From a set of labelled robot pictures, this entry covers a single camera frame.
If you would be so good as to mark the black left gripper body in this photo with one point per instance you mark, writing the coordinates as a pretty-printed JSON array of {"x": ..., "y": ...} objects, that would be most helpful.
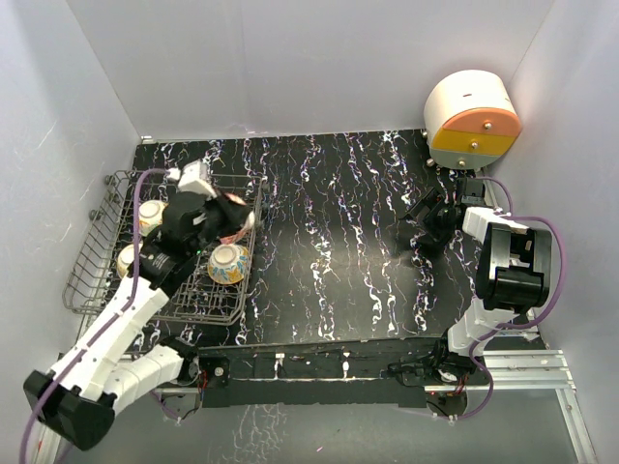
[{"x": 215, "y": 219}]

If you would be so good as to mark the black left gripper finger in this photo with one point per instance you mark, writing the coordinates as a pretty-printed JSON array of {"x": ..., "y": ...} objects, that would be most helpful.
[
  {"x": 235, "y": 233},
  {"x": 232, "y": 205}
]

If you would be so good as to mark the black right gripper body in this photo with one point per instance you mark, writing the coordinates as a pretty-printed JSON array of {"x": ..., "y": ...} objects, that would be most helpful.
[{"x": 437, "y": 220}]

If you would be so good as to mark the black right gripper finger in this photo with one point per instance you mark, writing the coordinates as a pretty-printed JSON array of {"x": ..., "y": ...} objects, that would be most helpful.
[
  {"x": 427, "y": 241},
  {"x": 425, "y": 209}
]

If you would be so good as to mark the red orange pattern bowl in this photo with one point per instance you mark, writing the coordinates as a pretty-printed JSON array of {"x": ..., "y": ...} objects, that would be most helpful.
[{"x": 237, "y": 220}]

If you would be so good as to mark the blue orange pattern bowl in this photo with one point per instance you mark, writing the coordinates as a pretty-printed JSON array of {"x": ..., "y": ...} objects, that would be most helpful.
[{"x": 228, "y": 264}]

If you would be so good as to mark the orange flower bowl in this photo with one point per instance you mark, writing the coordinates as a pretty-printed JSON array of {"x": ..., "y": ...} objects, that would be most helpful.
[{"x": 150, "y": 216}]

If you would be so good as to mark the grey wire dish rack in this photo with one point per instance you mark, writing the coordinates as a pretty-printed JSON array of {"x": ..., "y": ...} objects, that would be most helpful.
[{"x": 93, "y": 280}]

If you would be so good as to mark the yellow sun blue bowl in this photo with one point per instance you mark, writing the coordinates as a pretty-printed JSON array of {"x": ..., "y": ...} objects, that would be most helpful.
[{"x": 124, "y": 260}]

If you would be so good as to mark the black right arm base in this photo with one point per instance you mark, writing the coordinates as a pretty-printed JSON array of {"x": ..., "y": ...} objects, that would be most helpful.
[{"x": 439, "y": 367}]

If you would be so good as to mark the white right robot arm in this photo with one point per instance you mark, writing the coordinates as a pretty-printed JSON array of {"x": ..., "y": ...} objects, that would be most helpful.
[{"x": 513, "y": 270}]

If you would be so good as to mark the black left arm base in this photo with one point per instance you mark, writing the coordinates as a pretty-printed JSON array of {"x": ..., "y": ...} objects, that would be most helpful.
[{"x": 194, "y": 369}]

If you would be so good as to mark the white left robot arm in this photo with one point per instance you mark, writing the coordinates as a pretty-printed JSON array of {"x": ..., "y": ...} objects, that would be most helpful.
[{"x": 80, "y": 396}]

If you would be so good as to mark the round white drawer cabinet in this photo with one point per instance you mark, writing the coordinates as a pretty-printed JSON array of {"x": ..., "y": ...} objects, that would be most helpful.
[{"x": 470, "y": 120}]

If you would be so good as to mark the aluminium front rail frame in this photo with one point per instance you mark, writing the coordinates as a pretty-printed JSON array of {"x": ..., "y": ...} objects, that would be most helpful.
[{"x": 350, "y": 373}]

